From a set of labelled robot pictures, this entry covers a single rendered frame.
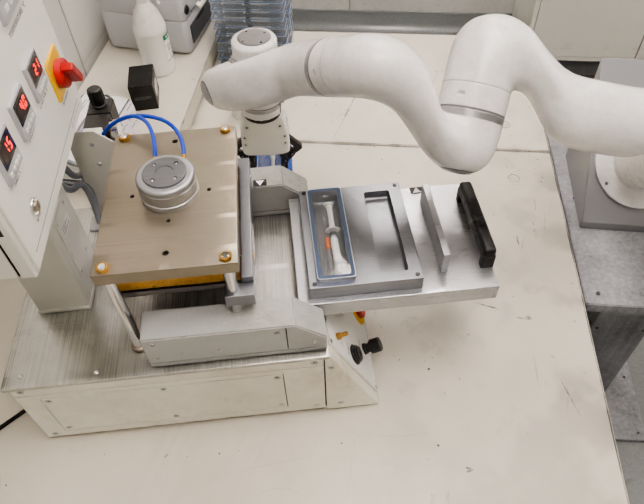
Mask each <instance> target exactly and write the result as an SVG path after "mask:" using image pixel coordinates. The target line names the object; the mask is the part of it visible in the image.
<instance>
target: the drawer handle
mask: <svg viewBox="0 0 644 504"><path fill-rule="evenodd" d="M456 200H457V203H462V204H463V207H464V210H465V213H466V216H467V218H468V221H469V224H470V227H471V230H472V232H473V235H474V238H475V241H476V244H477V246H478V249H479V252H480V259H479V266H480V268H488V267H493V265H494V261H495V258H496V252H497V250H496V246H495V244H494V241H493V238H492V236H491V233H490V231H489V228H488V225H487V223H486V220H485V217H484V215H483V212H482V210H481V207H480V204H479V202H478V199H477V197H476V194H475V191H474V189H473V186H472V183H471V182H461V183H460V185H459V187H458V191H457V196H456Z"/></svg>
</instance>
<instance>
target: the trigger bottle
mask: <svg viewBox="0 0 644 504"><path fill-rule="evenodd" d="M133 32H134V35H135V38H136V42H137V45H138V49H139V52H140V56H141V59H142V64H143V65H148V64H153V66H154V70H155V74H156V77H163V76H166V75H169V74H171V73H172V72H173V71H174V70H175V67H176V64H175V60H174V56H173V52H172V48H171V43H170V39H169V35H168V31H167V28H166V23H165V21H164V19H163V17H162V15H161V14H160V12H159V10H158V8H157V7H156V6H155V5H154V4H153V3H152V2H150V1H149V0H136V5H135V8H134V10H133Z"/></svg>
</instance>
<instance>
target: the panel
mask: <svg viewBox="0 0 644 504"><path fill-rule="evenodd" d="M325 321H326V329H327V337H328V344H329V345H330V346H331V347H332V348H333V349H334V350H335V351H336V352H337V353H338V354H339V355H340V356H341V357H342V358H343V359H344V360H345V361H346V362H347V363H348V364H349V365H350V366H351V367H352V368H353V369H354V370H355V371H356V372H357V373H358V374H359V375H360V376H361V377H362V378H363V379H364V380H365V381H366V382H367V383H368V384H369V385H370V386H371V387H372V388H373V389H374V390H375V391H376V392H377V393H378V390H377V384H376V379H375V373H374V367H373V362H372V356H371V352H369V354H366V355H365V353H364V351H363V350H362V344H363V343H368V340H369V339H368V334H367V328H366V323H365V317H364V318H361V319H360V318H359V317H358V316H357V314H356V312H349V313H345V314H344V316H343V317H340V318H338V317H336V316H335V315H334V314H329V315H325ZM354 345H357V346H359V347H360V349H361V351H362V354H363V360H362V362H357V360H356V359H355V357H354V354H353V346H354Z"/></svg>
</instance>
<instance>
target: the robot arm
mask: <svg viewBox="0 0 644 504"><path fill-rule="evenodd" d="M231 48H232V56H231V58H230V59H229V60H228V61H227V62H224V63H222V64H219V65H217V66H215V67H212V68H210V69H209V70H207V71H206V72H205V73H204V74H203V76H202V78H201V82H200V87H201V91H202V94H203V96H204V98H205V99H206V101H207V102H208V103H209V104H211V105H212V106H213V107H215V108H217V109H220V110H226V111H241V113H240V129H241V137H240V138H239V139H238V141H237V156H240V158H249V161H250V167H251V168H256V167H257V162H256V157H255V155H274V154H279V155H280V157H281V166H283V167H285V168H287V169H288V162H289V159H291V158H292V157H293V156H294V155H295V153H296V152H298V151H299V150H301V149H302V143H301V142H300V141H298V140H297V139H296V138H294V137H293V136H292V135H290V132H289V125H288V119H287V115H286V111H285V109H284V107H283V106H282V105H281V103H284V101H285V100H287V99H291V98H294V97H298V96H309V97H334V98H361V99H368V100H372V101H376V102H379V103H382V104H384V105H386V106H388V107H389V108H391V109H392V110H393V111H394V112H396V113H397V115H398V116H399V117H400V118H401V120H402V121H403V122H404V124H405V125H406V127H407V128H408V130H409V131H410V133H411V134H412V136H413V137H414V139H415V140H416V142H417V143H418V145H419V146H420V148H421V149H422V150H423V152H424V153H425V154H426V155H427V156H428V158H429V159H430V160H431V161H432V162H433V163H435V164H436V165H437V166H439V167H440V168H442V170H446V171H448V172H451V173H455V174H460V175H470V174H472V173H475V172H478V171H480V170H481V169H483V168H484V167H485V166H486V165H487V164H488V163H489V162H490V160H491V159H492V157H493V155H494V153H495V151H496V148H497V145H498V142H499V139H500V135H501V131H502V128H503V124H504V120H505V116H506V112H507V108H508V104H509V100H510V96H511V93H512V92H513V91H519V92H521V93H523V94H524V95H525V96H526V97H527V98H528V100H529V101H530V103H531V105H532V106H533V108H534V110H535V112H536V114H537V116H538V118H539V120H540V122H541V124H542V126H543V128H544V129H545V131H546V132H547V134H548V135H549V136H550V137H551V138H552V139H553V140H554V141H555V142H557V143H559V144H560V145H562V146H565V147H567V148H571V149H574V150H579V151H584V152H588V153H594V154H595V157H594V169H595V175H596V177H597V180H598V183H599V184H600V186H601V188H602V189H603V191H604V192H605V193H606V194H607V195H608V196H609V197H610V198H612V199H613V200H614V201H616V202H618V203H620V204H622V205H625V206H628V207H632V208H639V209H643V208H644V88H640V87H633V86H627V85H621V84H616V83H611V82H606V81H601V80H596V79H591V78H586V77H583V76H579V75H576V74H574V73H572V72H570V71H569V70H567V69H566V68H564V67H563V66H562V65H561V64H560V63H559V62H558V61H557V60H556V59H555V58H554V57H553V56H552V54H551V53H550V52H549V51H548V50H547V48H546V47H545V46H544V44H543V43H542V42H541V40H540V39H539V38H538V36H537V35H536V34H535V32H534V31H533V30H532V29H531V28H530V27H529V26H527V25H526V24H525V23H523V22H522V21H520V20H519V19H516V18H514V17H512V16H509V15H506V14H498V13H487V14H485V15H481V16H478V17H476V18H474V19H472V20H470V21H469V22H468V23H466V24H465V25H464V26H463V27H462V28H461V30H460V31H459V32H458V34H457V35H456V37H455V39H454V42H453V44H452V47H451V50H450V54H449V57H448V61H447V65H446V69H445V73H444V77H443V81H442V86H441V90H440V94H439V98H438V97H437V94H436V91H435V87H434V84H433V81H432V78H431V75H430V73H429V71H428V69H427V67H426V65H425V63H424V62H423V60H422V59H421V57H420V56H419V55H418V53H417V52H416V51H415V50H414V49H412V48H411V47H410V46H409V45H407V44H406V43H404V42H402V41H400V40H398V39H396V38H393V37H391V36H387V35H384V34H378V33H355V34H346V35H338V36H330V37H323V38H316V39H310V40H304V41H298V42H293V43H290V44H286V45H283V46H281V47H277V38H276V36H275V34H274V33H273V32H271V31H270V30H268V29H264V28H247V29H244V30H241V31H239V32H237V33H236V34H235V35H234V36H233V37H232V39H231ZM290 144H291V145H293V147H290ZM241 147H242V149H243V150H241V149H240V148H241Z"/></svg>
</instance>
